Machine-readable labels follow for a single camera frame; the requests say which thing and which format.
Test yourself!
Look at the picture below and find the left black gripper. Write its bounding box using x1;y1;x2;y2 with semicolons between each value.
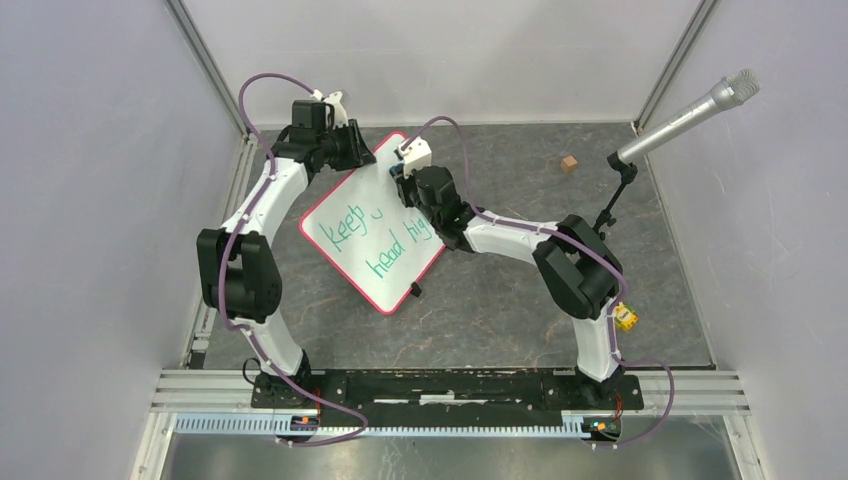
317;120;378;173

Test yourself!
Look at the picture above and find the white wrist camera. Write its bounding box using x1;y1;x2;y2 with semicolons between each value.
395;137;432;178
311;89;349;129

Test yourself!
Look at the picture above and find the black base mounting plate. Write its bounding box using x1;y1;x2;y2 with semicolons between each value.
250;368;645;430

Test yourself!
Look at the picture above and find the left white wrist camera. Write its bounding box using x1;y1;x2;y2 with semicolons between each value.
311;89;349;129

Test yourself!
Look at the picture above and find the purple cable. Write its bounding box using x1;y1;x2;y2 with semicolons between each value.
400;116;677;450
217;72;370;448

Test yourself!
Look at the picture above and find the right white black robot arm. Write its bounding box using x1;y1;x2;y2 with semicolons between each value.
390;164;624;408

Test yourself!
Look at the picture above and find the black microphone tripod stand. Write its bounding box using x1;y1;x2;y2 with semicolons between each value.
592;154;638;240

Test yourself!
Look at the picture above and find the blue whiteboard eraser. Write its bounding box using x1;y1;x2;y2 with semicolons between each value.
389;163;403;179

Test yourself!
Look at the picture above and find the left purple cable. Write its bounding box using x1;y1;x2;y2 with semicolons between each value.
217;72;370;448

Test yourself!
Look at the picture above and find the far wooden cube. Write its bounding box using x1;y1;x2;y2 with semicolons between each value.
560;155;579;174

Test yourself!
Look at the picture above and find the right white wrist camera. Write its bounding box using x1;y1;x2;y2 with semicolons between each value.
395;137;432;178

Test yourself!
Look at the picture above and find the pink framed whiteboard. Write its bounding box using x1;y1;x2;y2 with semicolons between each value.
299;131;445;315

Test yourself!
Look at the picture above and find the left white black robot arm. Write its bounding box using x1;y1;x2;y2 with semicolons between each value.
196;91;376;408

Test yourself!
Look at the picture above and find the aluminium cable duct rail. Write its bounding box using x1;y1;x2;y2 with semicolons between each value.
173;413;620;441

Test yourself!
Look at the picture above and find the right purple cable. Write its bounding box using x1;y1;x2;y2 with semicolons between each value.
400;116;677;450

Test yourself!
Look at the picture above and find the silver microphone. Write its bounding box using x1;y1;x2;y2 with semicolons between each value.
607;68;760;172

